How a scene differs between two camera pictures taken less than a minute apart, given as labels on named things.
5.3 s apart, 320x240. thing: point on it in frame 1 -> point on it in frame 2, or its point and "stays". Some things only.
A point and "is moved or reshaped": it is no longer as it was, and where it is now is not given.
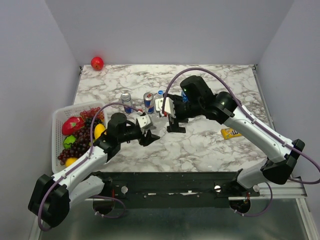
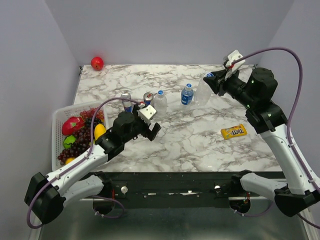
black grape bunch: (89, 122) stays
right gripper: (173, 126) -> (219, 77)
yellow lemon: (69, 161) stays
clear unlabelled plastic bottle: (157, 96) is moved or reshaped
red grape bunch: (91, 113) stays
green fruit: (68, 141) stays
